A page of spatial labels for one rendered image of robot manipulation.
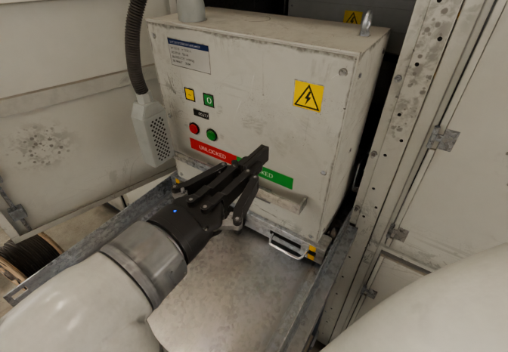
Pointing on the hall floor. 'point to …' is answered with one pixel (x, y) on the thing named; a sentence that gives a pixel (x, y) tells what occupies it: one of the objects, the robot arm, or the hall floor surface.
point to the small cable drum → (27, 257)
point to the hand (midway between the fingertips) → (254, 162)
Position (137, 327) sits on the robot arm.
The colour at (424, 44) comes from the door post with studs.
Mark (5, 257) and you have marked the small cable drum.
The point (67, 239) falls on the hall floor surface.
